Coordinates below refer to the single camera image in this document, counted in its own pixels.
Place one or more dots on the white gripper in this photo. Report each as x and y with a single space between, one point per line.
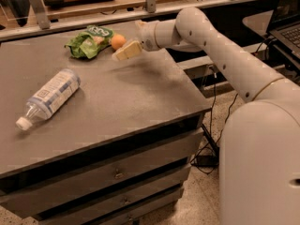
147 37

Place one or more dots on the orange fruit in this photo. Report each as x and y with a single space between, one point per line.
118 41

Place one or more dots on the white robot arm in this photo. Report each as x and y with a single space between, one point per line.
259 156

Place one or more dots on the green rice chip bag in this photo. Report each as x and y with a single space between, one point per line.
88 43

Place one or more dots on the clear plastic water bottle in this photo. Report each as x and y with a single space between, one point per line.
49 98

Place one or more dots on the grey drawer cabinet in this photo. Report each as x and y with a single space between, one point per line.
116 150

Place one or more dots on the black power adapter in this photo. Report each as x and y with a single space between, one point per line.
206 161

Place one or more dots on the black laptop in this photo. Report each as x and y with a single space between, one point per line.
285 26

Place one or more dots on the metal railing frame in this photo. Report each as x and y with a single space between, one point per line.
50 16

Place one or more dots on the black table frame leg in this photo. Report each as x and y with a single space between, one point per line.
210 140

